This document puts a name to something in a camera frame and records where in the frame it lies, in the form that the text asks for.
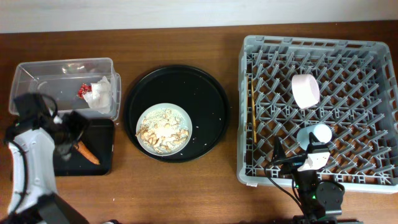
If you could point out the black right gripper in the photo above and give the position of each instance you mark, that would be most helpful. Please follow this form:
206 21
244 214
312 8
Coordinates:
279 157

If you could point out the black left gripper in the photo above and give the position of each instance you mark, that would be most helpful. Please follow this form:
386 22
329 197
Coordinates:
75 124

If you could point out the orange carrot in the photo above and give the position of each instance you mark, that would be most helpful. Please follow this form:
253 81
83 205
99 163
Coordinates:
85 152

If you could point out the light blue cup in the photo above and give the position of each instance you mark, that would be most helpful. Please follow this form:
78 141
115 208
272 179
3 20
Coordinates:
321 131

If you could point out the white napkin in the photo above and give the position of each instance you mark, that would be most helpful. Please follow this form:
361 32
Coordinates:
99 97

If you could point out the red snack wrapper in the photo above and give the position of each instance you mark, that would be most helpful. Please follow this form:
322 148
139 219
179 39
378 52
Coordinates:
84 89

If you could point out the grey plate with food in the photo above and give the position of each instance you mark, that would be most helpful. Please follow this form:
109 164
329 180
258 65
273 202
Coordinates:
164 129

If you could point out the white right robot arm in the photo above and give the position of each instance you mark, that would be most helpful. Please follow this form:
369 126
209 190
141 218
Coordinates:
319 200

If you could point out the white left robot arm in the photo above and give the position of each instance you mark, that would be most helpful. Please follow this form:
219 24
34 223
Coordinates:
32 141

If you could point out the grey dishwasher rack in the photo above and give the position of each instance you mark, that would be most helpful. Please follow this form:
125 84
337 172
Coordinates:
358 101

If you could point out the clear plastic bin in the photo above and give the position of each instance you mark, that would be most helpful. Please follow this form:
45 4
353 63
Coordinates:
61 79

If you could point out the round black tray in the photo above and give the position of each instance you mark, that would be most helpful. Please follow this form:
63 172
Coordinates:
190 88

